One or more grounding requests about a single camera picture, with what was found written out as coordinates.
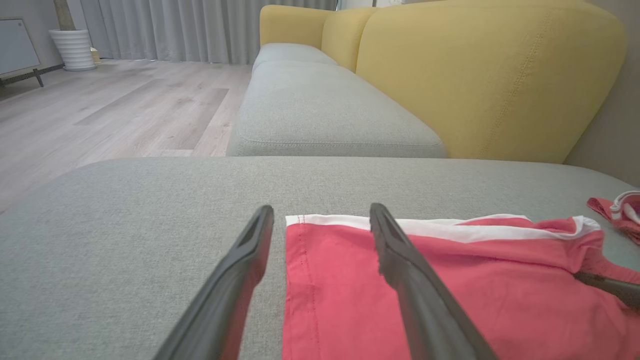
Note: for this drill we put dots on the large grey sofa ottoman cushion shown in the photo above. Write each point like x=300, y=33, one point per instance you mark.
x=125, y=225

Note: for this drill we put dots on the red jersey white striped trim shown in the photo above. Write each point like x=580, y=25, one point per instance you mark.
x=607, y=210

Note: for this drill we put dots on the narrow yellow sofa backrest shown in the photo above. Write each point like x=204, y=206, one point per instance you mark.
x=342, y=40

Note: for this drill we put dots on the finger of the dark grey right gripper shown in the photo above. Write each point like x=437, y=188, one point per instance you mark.
x=615, y=288

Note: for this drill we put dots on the white ribbed plant pot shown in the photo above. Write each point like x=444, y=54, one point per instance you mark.
x=75, y=50

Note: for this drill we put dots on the grey cabinet with dark legs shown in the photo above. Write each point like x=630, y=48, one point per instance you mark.
x=15, y=45

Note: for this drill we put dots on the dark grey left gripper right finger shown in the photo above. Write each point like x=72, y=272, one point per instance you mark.
x=425, y=310

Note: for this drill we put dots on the long grey sofa seat cushion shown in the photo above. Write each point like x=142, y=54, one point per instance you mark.
x=320, y=110

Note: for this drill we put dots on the small yellow object on floor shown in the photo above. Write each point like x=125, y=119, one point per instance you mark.
x=95, y=55

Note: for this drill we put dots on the short grey sofa seat cushion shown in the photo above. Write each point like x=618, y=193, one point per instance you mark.
x=285, y=52

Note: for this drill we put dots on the brown plant trunk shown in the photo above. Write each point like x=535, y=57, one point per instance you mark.
x=64, y=15

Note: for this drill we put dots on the yellow sofa armrest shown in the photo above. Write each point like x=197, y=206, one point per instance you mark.
x=287, y=25

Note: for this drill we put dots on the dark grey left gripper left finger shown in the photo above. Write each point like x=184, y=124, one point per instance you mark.
x=225, y=300

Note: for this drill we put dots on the grey pleated curtain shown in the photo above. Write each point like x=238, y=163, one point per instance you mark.
x=200, y=25

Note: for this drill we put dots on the red garment with lettering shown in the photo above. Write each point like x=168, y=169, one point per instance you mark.
x=340, y=300

